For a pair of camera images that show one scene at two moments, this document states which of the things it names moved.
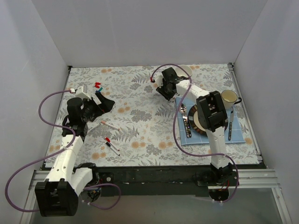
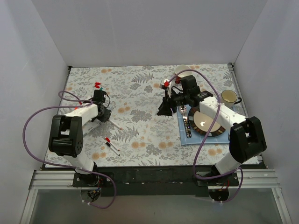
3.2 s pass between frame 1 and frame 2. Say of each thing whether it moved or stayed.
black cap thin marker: stayed
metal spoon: stayed
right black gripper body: moved
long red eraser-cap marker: stayed
